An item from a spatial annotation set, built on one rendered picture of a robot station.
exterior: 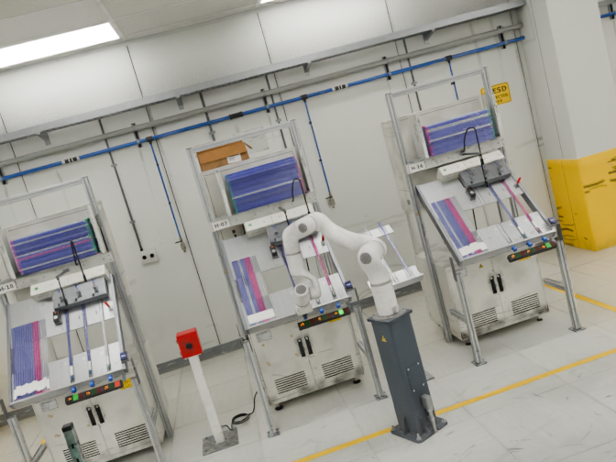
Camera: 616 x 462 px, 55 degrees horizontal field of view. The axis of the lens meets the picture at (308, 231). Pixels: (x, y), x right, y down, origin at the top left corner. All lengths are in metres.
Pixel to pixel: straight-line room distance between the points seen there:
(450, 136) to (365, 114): 1.55
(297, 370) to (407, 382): 1.05
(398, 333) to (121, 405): 1.95
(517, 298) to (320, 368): 1.52
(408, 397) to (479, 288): 1.30
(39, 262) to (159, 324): 1.83
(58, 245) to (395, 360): 2.29
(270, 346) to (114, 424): 1.15
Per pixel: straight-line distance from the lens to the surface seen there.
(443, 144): 4.38
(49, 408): 4.34
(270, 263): 3.96
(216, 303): 5.71
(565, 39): 6.07
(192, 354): 3.91
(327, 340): 4.17
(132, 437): 4.35
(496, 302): 4.51
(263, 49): 5.68
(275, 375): 4.19
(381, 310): 3.29
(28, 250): 4.25
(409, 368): 3.38
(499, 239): 4.15
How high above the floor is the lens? 1.75
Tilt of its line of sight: 9 degrees down
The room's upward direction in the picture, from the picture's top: 16 degrees counter-clockwise
